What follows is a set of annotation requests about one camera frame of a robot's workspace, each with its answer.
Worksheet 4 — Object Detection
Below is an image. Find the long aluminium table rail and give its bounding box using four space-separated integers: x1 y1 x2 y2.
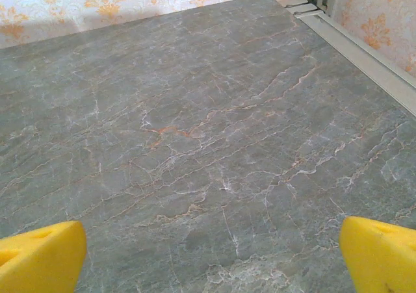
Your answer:
282 0 416 117

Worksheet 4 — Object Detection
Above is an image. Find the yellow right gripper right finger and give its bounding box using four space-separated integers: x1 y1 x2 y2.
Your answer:
339 216 416 293

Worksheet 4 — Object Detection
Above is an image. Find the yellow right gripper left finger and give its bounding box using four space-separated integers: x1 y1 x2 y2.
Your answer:
0 220 88 293

